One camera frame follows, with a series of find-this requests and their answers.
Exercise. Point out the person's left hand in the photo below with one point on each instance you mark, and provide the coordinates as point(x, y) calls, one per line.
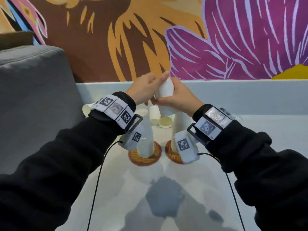
point(144, 88)

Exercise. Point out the round woven coaster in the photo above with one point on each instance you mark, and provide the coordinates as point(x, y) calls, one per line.
point(144, 162)
point(172, 155)

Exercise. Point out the person's left forearm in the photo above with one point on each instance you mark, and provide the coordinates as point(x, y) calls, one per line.
point(48, 170)

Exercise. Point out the brown cushion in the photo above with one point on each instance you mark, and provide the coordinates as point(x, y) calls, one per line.
point(14, 40)

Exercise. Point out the person's right forearm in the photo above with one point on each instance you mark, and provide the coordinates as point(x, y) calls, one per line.
point(264, 170)

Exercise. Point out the nested stack of paper cups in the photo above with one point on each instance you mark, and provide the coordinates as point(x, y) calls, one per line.
point(165, 88)
point(180, 125)
point(146, 146)

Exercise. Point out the person's right hand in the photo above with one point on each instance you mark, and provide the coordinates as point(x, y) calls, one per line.
point(183, 101)

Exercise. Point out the white marker wristband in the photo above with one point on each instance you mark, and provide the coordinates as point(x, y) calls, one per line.
point(115, 108)
point(211, 122)

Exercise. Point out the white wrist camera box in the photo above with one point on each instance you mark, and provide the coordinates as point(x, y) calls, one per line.
point(132, 139)
point(186, 151)

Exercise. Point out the pile of paper cups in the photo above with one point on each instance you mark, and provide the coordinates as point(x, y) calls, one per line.
point(154, 115)

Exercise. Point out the grey sofa cushion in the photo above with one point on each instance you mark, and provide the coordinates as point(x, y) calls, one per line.
point(36, 98)

